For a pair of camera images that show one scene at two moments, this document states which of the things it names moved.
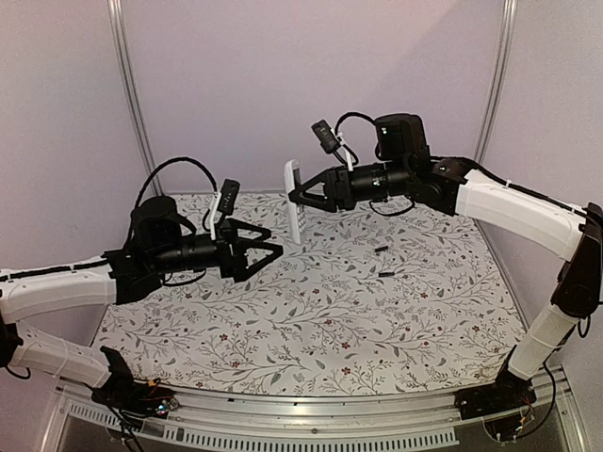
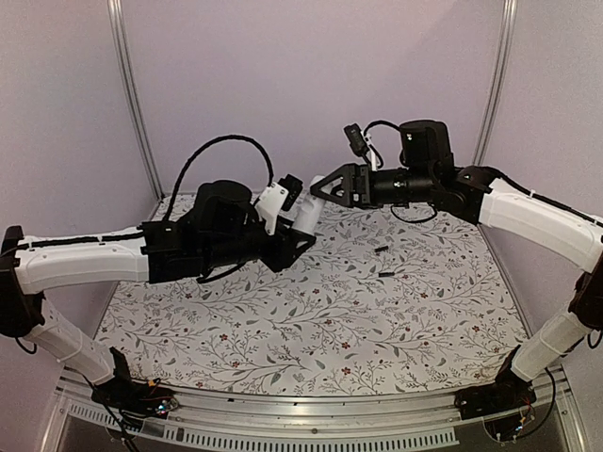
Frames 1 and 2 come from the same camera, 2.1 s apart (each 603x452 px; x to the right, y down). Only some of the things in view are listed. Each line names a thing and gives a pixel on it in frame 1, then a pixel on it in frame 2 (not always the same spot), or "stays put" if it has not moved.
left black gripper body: x=229 y=265 -> x=274 y=260
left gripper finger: x=276 y=250 -> x=294 y=237
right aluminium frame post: x=498 y=81 stays put
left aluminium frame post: x=115 y=10 stays put
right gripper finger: x=314 y=200 -> x=338 y=197
